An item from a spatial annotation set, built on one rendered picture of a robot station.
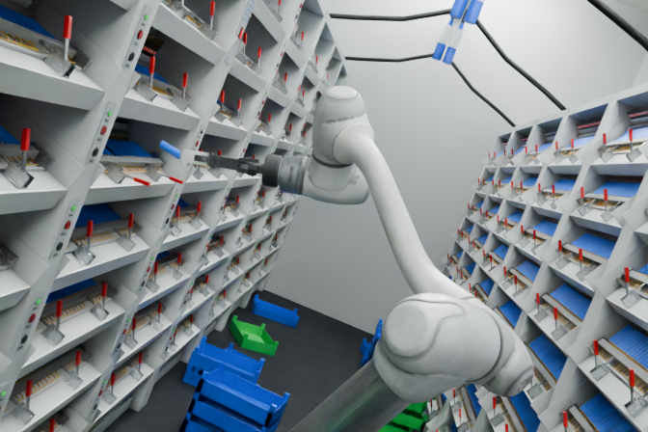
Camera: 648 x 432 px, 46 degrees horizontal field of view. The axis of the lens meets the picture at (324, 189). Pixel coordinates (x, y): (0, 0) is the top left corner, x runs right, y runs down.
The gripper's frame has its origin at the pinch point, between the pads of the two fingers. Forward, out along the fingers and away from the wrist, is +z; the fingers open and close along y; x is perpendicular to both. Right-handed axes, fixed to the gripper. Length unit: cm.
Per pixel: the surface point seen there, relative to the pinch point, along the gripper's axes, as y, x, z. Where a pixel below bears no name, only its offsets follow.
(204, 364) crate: -144, 91, 19
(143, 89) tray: 16.7, -12.9, 9.5
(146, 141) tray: -26.6, -1.4, 21.2
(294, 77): -167, -39, 4
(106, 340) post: -27, 55, 23
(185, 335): -148, 81, 30
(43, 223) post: 43.1, 15.3, 14.7
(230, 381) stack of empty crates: -114, 86, 1
